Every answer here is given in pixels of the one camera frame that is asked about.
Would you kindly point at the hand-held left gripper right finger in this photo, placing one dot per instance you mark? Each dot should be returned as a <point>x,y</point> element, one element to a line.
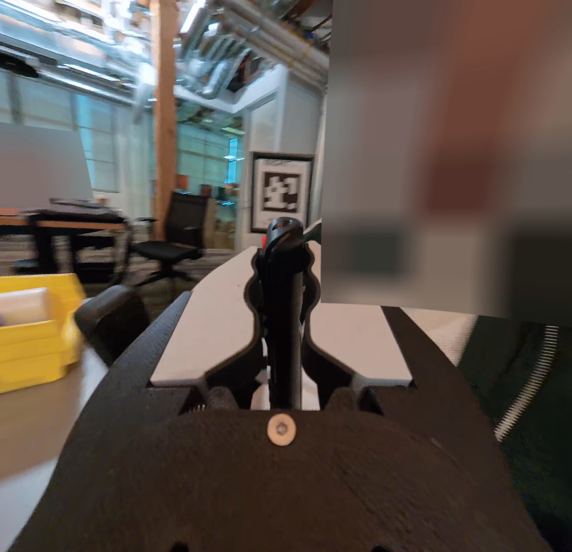
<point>357,342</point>

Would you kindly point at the black backpack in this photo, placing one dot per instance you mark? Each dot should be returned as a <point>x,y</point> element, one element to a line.
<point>80,206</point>

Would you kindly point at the black mesh office chair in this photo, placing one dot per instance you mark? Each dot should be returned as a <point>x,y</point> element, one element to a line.
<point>178,230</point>

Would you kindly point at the yellow plastic bin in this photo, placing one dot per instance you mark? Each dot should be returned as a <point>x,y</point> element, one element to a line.
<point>35,351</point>

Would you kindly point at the black remote control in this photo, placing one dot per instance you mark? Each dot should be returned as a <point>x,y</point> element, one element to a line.
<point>286,315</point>

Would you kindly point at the framed marker sign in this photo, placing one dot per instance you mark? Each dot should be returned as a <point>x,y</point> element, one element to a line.
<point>281,190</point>

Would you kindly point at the bundle of silver ducts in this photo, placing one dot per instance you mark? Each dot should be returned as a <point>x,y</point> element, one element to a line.
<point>245,25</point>

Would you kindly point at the white paper roll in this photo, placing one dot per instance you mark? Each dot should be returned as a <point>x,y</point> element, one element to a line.
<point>22,306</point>

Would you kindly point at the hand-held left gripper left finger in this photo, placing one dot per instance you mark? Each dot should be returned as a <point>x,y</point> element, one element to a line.
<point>210,328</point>

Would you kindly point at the wooden pillar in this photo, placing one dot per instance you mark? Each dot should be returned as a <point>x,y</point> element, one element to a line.
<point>164,114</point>

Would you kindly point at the person's torso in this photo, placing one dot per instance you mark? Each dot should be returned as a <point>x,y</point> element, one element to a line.
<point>514,404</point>

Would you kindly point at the brown wooden table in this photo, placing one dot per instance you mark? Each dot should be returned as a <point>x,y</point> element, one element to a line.
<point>80,225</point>

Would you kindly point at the brown cardboard box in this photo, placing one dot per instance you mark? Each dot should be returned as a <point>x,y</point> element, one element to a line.
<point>219,226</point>

